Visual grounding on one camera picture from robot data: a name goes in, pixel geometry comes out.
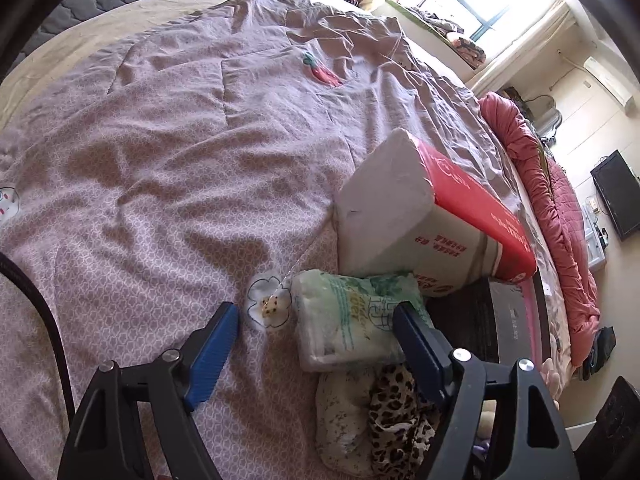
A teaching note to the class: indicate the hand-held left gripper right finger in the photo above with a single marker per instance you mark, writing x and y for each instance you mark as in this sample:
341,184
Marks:
420,355

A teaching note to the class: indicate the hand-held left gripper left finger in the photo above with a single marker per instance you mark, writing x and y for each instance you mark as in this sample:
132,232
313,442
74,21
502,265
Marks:
212,355

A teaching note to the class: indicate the green tissue pack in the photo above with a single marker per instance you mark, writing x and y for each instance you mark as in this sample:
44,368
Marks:
345,320

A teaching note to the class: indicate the white floral cloth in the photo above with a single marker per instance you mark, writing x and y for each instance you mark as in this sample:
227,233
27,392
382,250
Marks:
340,420

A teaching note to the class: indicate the leopard print cloth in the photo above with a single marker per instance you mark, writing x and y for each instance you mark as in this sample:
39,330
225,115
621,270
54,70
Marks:
395,410

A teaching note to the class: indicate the black storage box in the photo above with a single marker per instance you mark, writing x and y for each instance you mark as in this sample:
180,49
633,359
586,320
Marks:
480,320

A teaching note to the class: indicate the purple cloth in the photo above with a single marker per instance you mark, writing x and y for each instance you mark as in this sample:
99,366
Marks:
481,452

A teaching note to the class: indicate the pink printed panel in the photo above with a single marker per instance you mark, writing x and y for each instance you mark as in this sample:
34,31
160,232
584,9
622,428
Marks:
534,330

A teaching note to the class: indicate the red white tissue pack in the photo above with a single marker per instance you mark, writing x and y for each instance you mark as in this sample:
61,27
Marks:
400,200

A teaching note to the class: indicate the dark clothes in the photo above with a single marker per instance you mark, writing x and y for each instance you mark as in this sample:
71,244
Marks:
600,350

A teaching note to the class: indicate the pink patterned quilt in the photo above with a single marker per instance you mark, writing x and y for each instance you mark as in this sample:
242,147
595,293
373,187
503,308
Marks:
150,185

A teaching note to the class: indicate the pink ruffled comforter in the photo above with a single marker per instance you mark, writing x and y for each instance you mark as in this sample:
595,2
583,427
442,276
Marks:
565,240

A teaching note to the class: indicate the white cabinet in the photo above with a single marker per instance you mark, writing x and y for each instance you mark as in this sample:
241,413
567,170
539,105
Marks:
595,245

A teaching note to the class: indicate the dark wooden furniture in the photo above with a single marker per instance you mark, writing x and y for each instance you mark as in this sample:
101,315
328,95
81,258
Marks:
615,430

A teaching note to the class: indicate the black television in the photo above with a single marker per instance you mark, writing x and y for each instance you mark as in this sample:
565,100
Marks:
617,195

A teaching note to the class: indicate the clothes on window sill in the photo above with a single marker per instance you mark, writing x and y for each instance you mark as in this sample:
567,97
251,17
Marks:
465,47

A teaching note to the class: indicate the cream curtain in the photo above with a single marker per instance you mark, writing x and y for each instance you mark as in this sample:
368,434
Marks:
525,40

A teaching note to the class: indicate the white air conditioner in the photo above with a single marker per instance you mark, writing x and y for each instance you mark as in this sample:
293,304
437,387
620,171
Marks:
607,80

